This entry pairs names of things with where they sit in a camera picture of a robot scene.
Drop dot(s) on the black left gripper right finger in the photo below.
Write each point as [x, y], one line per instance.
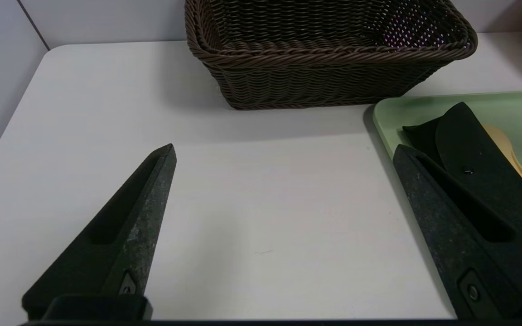
[460, 235]

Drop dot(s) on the dark brown wicker basket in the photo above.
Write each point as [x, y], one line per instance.
[315, 81]

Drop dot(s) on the light green plastic tray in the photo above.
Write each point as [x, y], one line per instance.
[388, 117]

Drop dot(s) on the black glasses case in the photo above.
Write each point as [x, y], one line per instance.
[465, 140]

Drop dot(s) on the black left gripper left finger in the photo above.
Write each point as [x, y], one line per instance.
[120, 244]

